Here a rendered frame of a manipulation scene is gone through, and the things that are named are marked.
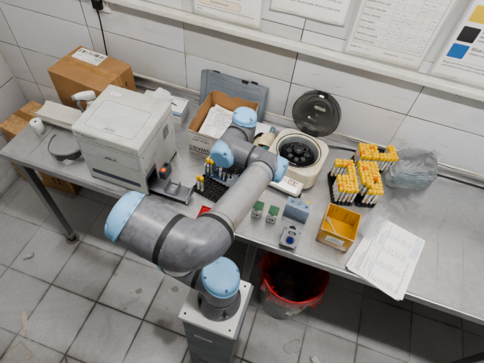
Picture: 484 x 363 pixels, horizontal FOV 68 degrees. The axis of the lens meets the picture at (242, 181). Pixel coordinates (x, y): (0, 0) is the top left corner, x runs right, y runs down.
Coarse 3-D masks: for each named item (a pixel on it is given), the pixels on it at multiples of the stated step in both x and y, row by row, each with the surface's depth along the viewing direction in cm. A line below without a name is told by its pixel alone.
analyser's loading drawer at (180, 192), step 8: (152, 176) 152; (152, 184) 150; (160, 184) 150; (168, 184) 148; (176, 184) 150; (160, 192) 148; (168, 192) 146; (176, 192) 147; (184, 192) 148; (192, 192) 150; (184, 200) 146
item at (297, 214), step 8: (288, 200) 143; (296, 200) 143; (288, 208) 144; (296, 208) 141; (304, 208) 141; (288, 216) 148; (296, 216) 145; (304, 216) 143; (296, 224) 147; (304, 224) 147
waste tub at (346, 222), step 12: (324, 216) 144; (336, 216) 148; (348, 216) 145; (360, 216) 141; (324, 228) 147; (336, 228) 147; (348, 228) 148; (324, 240) 141; (336, 240) 138; (348, 240) 135
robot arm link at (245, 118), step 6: (240, 108) 107; (246, 108) 108; (234, 114) 106; (240, 114) 106; (246, 114) 106; (252, 114) 106; (234, 120) 106; (240, 120) 105; (246, 120) 105; (252, 120) 105; (228, 126) 108; (240, 126) 106; (246, 126) 105; (252, 126) 106; (246, 132) 106; (252, 132) 109; (252, 138) 112
